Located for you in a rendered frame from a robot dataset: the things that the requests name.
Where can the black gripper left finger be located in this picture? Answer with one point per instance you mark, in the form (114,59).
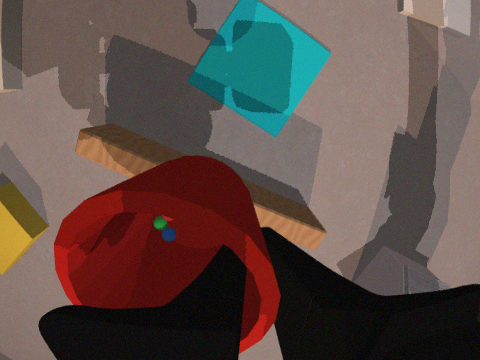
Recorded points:
(202,323)

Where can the small blue ball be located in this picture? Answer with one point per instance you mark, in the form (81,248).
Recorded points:
(168,234)

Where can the yellow rectangular block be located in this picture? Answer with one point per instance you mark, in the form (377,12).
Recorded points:
(20,226)

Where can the green marble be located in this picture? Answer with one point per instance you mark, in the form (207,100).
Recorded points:
(160,223)

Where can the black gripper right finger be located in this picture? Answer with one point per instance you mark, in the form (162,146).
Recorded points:
(322,316)

